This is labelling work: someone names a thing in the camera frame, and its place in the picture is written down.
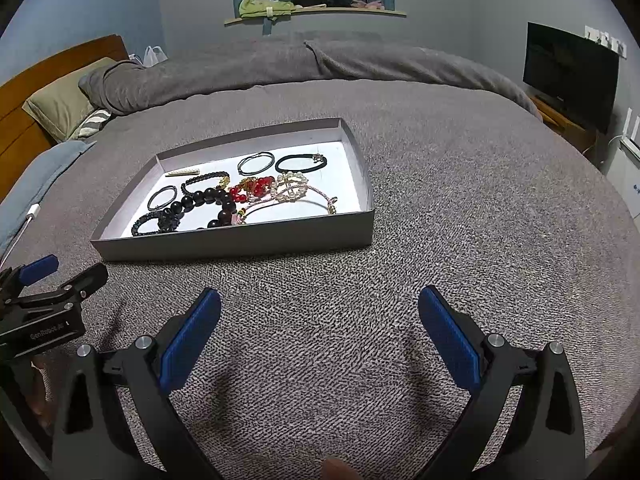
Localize wooden headboard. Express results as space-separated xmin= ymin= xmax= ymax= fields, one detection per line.
xmin=0 ymin=35 xmax=130 ymax=201

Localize white charger cable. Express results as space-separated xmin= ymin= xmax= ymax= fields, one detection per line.
xmin=0 ymin=204 xmax=41 ymax=266

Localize light blue blanket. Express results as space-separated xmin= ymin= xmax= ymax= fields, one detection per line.
xmin=0 ymin=140 xmax=96 ymax=261

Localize black television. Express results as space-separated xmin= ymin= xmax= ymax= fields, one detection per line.
xmin=522 ymin=21 xmax=621 ymax=135

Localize striped pillow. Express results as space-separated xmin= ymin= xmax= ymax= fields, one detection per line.
xmin=67 ymin=109 xmax=117 ymax=141

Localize pearl and gold bracelet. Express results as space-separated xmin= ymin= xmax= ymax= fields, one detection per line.
xmin=272 ymin=172 xmax=308 ymax=203

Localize green cloth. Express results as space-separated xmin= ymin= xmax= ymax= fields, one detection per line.
xmin=238 ymin=0 xmax=296 ymax=18

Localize blue and bronze bead bracelet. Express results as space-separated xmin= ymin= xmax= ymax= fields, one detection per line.
xmin=131 ymin=212 xmax=166 ymax=237

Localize olive green pillow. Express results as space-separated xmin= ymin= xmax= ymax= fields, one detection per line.
xmin=22 ymin=57 xmax=118 ymax=143

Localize white wall sockets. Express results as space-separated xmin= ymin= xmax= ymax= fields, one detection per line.
xmin=585 ymin=25 xmax=628 ymax=58

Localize person's left hand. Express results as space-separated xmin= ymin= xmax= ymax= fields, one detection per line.
xmin=29 ymin=355 xmax=57 ymax=428

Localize wooden television stand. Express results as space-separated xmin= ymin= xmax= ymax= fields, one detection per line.
xmin=530 ymin=95 xmax=598 ymax=153

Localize small dark red bead bracelet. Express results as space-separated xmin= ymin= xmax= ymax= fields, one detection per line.
xmin=181 ymin=171 xmax=231 ymax=196

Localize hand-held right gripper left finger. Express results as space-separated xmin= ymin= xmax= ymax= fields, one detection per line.
xmin=50 ymin=287 xmax=223 ymax=480

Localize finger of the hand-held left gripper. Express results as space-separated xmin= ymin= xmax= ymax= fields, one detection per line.
xmin=0 ymin=255 xmax=60 ymax=301
xmin=17 ymin=263 xmax=109 ymax=317

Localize large dark bead bracelet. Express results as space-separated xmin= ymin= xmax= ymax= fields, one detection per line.
xmin=167 ymin=175 xmax=278 ymax=231

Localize white appliance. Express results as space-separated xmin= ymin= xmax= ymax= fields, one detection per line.
xmin=602 ymin=140 xmax=640 ymax=221

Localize wooden window sill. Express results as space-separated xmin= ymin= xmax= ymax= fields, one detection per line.
xmin=224 ymin=7 xmax=407 ymax=26

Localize white router with antennas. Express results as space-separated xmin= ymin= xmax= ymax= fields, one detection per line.
xmin=620 ymin=107 xmax=640 ymax=148

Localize white plastic bag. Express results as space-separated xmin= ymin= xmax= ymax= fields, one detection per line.
xmin=129 ymin=46 xmax=168 ymax=67

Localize grey shallow cardboard box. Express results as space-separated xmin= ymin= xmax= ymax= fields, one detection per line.
xmin=90 ymin=117 xmax=376 ymax=262

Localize person's right hand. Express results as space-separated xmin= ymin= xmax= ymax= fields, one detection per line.
xmin=321 ymin=457 xmax=362 ymax=480

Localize silver bangle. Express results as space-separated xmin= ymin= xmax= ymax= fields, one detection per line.
xmin=147 ymin=185 xmax=178 ymax=211
xmin=237 ymin=151 xmax=276 ymax=176

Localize black hair tie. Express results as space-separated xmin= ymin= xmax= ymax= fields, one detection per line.
xmin=275 ymin=152 xmax=328 ymax=173

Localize grey duvet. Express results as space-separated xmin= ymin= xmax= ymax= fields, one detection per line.
xmin=79 ymin=32 xmax=543 ymax=121

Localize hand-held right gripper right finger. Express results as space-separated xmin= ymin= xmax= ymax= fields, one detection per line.
xmin=417 ymin=285 xmax=586 ymax=480

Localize pink cord bracelet with charm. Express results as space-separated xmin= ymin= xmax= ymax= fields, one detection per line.
xmin=235 ymin=182 xmax=338 ymax=223

